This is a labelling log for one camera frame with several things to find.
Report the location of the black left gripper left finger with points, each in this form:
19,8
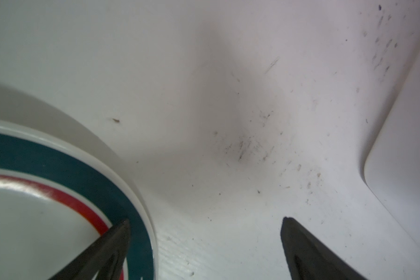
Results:
103,259

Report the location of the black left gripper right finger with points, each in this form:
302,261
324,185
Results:
308,258

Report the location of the white green rim plate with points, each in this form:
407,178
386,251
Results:
57,199

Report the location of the white plastic bin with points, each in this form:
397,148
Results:
392,168

